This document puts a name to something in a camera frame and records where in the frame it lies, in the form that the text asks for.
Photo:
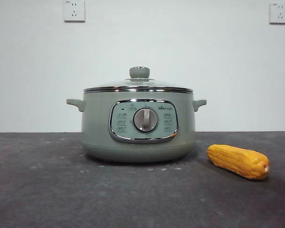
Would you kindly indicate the glass lid with green knob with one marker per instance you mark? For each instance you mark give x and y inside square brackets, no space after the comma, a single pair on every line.
[139,72]

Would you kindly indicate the yellow corn cob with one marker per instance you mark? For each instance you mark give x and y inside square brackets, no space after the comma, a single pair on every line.
[237,161]

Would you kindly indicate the pale green electric pot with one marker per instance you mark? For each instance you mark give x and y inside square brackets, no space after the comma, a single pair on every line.
[97,133]

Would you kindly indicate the white wall socket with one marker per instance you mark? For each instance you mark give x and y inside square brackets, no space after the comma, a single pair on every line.
[279,13]
[74,12]

